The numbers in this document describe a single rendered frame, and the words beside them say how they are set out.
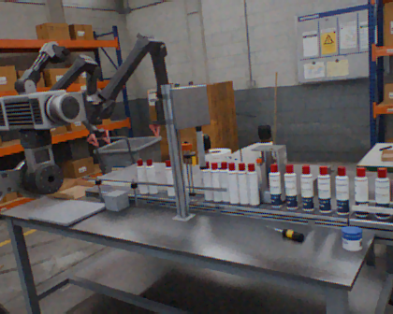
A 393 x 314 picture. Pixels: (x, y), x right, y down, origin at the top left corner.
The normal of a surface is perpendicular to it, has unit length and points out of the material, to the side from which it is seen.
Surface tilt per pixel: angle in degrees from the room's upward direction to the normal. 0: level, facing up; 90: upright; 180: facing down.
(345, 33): 88
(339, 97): 90
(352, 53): 90
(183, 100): 90
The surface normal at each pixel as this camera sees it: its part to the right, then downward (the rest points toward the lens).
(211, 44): -0.56, 0.23
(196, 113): 0.36, 0.15
